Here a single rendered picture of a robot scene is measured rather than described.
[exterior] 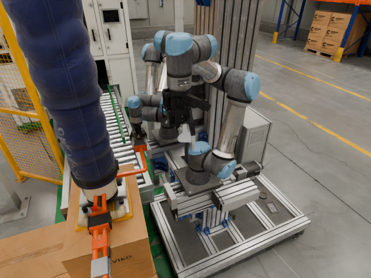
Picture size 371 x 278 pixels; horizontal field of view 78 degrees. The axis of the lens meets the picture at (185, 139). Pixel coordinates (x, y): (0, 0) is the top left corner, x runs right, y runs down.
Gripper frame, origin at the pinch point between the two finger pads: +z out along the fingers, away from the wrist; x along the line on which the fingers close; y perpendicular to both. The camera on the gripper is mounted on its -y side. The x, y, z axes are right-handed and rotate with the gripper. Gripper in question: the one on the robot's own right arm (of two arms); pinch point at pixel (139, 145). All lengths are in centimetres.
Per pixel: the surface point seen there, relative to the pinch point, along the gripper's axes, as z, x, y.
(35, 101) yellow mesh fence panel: -8, -75, -79
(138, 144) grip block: -2.3, -1.1, 2.3
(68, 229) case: 14, -44, 43
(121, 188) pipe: 8.6, -15.8, 28.1
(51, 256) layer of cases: 54, -66, 28
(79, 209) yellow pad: 11, -39, 34
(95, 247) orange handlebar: 0, -28, 67
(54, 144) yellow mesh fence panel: 38, -74, -80
